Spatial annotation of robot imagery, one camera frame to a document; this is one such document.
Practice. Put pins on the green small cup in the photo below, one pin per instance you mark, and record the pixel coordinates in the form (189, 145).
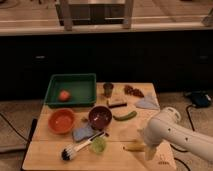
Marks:
(98, 145)

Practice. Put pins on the yellow banana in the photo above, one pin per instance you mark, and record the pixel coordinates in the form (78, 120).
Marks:
(135, 146)

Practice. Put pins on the dark blue device on floor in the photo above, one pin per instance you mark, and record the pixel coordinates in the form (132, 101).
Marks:
(199, 99)

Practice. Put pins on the red grapes bunch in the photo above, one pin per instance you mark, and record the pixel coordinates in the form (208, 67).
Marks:
(129, 90)

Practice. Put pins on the orange bowl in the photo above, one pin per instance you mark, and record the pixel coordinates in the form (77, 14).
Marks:
(61, 121)

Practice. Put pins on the grey blue cloth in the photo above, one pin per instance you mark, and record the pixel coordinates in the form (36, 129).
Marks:
(147, 102)

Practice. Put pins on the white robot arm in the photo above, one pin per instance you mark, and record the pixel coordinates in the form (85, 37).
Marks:
(164, 126)

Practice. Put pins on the dish brush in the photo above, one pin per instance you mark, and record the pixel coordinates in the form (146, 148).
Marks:
(70, 151)

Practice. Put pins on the green plastic tray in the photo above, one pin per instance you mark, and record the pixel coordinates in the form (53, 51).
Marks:
(81, 87)

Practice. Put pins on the purple bowl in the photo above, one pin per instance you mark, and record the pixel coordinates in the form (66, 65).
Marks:
(100, 117)

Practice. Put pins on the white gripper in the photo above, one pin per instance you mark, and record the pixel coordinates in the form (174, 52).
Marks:
(149, 152)

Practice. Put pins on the orange fruit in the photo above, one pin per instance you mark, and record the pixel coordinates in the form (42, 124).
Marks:
(64, 96)

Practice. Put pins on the green cucumber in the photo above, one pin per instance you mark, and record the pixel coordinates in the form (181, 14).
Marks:
(125, 117)

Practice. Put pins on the dark metal cup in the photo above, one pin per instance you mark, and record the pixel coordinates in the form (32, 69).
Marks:
(108, 89)

